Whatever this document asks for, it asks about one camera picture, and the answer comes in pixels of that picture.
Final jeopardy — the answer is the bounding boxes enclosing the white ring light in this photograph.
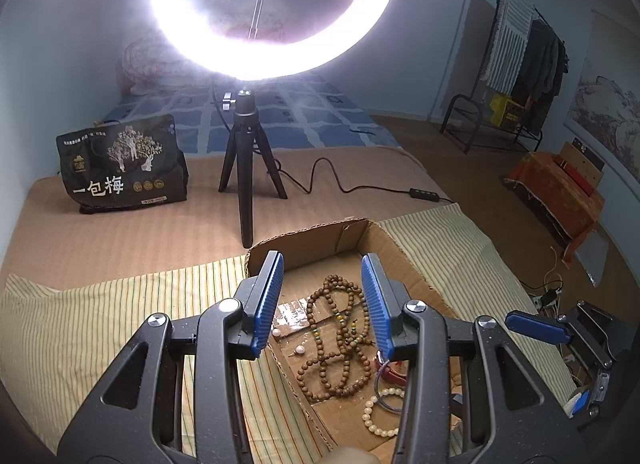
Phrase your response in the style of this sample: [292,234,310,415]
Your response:
[147,0,401,80]

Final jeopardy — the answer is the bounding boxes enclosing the folded floral quilt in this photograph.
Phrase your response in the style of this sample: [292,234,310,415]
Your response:
[117,36,201,97]

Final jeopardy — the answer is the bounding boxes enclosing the brown bed mat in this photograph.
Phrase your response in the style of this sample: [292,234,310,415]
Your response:
[0,144,458,305]

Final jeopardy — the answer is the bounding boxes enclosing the grey sheet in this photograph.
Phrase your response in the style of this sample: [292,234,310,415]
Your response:
[575,231,608,287]

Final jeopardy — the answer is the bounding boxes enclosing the blue checked bedsheet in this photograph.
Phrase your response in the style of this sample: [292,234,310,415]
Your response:
[95,71,403,155]

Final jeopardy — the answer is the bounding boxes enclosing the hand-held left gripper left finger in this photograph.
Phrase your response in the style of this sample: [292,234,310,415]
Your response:
[57,250,286,464]

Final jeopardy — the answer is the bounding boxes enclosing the dark hanging clothes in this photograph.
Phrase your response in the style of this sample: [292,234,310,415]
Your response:
[510,18,571,119]

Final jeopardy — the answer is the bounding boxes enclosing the yellow box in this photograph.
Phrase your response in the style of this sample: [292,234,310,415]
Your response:
[489,92,523,127]

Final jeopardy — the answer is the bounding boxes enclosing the white pearl bracelet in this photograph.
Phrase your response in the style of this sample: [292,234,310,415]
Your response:
[362,386,403,439]

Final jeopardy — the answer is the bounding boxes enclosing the wooden box with red item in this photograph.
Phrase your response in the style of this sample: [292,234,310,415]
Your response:
[555,140,603,189]

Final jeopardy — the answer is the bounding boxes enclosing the beige leaning board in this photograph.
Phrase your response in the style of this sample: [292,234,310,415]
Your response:
[430,0,501,117]

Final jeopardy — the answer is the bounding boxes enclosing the red bracelet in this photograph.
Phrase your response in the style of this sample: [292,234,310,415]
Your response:
[375,351,408,386]

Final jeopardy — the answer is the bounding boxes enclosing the yellow striped towel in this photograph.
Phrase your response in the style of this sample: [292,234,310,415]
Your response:
[0,201,576,464]

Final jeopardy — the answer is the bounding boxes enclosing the black tripod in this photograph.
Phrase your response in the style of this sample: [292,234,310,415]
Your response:
[218,86,288,249]

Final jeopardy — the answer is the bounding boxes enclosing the power strip with plugs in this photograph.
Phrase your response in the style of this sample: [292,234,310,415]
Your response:
[532,286,566,307]

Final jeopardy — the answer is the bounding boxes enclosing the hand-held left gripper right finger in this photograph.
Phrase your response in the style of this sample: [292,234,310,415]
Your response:
[360,252,586,464]

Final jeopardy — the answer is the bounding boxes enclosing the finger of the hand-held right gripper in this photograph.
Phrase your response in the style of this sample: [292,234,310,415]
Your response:
[567,386,603,417]
[504,310,613,370]

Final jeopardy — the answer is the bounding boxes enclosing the silver bangle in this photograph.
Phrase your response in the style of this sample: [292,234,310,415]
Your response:
[375,390,407,413]

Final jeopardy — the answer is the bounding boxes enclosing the white striped hanging towel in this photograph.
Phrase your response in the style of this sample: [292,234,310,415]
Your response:
[485,0,533,94]

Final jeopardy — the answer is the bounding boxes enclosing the white floor cable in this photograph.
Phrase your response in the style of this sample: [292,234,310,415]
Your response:
[542,244,566,295]

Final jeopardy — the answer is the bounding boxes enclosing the wooden bead necklace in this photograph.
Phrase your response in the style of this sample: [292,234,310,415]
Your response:
[296,274,377,402]

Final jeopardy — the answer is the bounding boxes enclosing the black snack bag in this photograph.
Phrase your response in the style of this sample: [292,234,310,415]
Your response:
[56,114,190,215]

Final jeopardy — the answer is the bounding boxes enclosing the landscape wall painting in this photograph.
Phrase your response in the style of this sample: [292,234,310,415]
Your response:
[565,8,640,179]

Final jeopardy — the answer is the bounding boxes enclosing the black power cable with switch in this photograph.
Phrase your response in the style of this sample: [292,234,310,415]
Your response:
[212,81,457,205]

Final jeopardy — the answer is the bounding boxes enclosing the cardboard box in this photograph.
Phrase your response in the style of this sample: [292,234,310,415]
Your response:
[245,216,481,464]

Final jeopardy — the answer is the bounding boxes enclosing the orange cloth covered table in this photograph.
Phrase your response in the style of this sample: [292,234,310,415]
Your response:
[502,151,606,262]

